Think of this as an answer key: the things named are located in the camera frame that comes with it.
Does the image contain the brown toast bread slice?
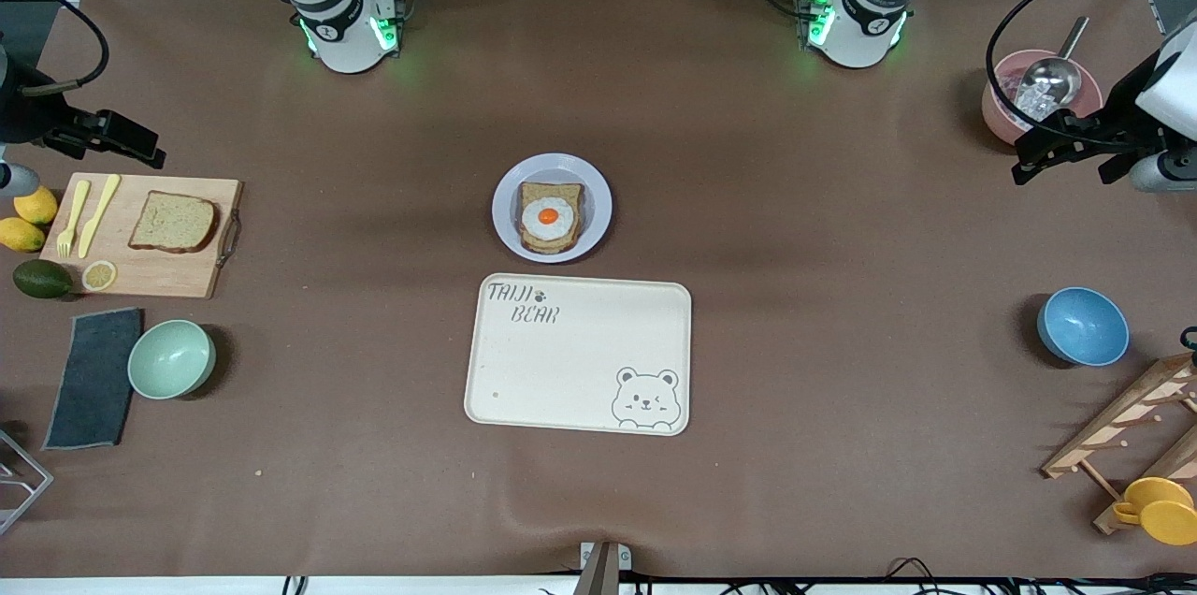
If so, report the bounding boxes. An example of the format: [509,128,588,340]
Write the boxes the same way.
[515,181,585,255]
[128,191,220,254]

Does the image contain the fried egg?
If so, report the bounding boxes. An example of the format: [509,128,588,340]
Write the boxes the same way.
[521,197,576,242]

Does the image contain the white round plate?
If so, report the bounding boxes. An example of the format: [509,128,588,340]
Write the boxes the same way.
[492,152,613,264]

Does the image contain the clear ice cubes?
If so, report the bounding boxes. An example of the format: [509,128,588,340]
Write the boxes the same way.
[1015,80,1067,121]

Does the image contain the metal scoop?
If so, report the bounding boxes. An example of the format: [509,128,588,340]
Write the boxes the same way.
[1015,15,1091,109]

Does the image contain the pink bowl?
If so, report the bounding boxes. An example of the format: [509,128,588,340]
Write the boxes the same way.
[981,49,1104,147]

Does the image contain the yellow lemon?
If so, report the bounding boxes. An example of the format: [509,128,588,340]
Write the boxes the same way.
[0,217,47,254]
[13,184,59,225]

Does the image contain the yellow plastic fork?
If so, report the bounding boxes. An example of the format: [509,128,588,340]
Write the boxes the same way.
[56,180,92,259]

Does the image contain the yellow plastic knife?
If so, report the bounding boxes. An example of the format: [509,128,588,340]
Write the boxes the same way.
[78,174,123,260]

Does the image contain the green avocado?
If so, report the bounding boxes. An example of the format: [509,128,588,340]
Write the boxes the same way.
[12,259,74,300]

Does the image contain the wooden cutting board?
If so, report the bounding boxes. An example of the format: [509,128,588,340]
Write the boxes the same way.
[39,172,246,299]

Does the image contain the blue bowl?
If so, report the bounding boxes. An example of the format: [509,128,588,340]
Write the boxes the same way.
[1036,286,1131,368]

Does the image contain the mint green bowl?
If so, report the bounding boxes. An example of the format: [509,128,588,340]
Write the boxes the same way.
[127,319,217,401]

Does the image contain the dark grey cloth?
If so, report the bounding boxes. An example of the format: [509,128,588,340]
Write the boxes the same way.
[42,307,145,452]

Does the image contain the wooden drying rack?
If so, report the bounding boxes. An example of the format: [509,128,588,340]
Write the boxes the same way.
[1041,352,1197,537]

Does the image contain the yellow plastic cup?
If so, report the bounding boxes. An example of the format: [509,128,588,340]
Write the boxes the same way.
[1113,477,1197,546]

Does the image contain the cream bear print tray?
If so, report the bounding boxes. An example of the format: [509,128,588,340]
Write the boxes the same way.
[464,273,693,437]

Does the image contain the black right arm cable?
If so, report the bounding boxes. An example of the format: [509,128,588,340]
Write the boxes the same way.
[19,0,110,95]

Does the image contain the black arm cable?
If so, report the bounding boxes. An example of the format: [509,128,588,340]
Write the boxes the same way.
[985,0,1197,156]
[19,0,110,95]

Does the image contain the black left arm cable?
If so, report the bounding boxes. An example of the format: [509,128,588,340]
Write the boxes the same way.
[985,0,1197,156]

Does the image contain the metal wire rack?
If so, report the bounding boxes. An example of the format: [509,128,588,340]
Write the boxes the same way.
[0,429,55,537]

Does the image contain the black floor cables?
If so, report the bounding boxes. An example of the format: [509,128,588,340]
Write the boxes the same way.
[884,559,1197,595]

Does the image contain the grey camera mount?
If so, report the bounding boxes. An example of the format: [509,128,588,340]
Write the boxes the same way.
[572,541,633,595]

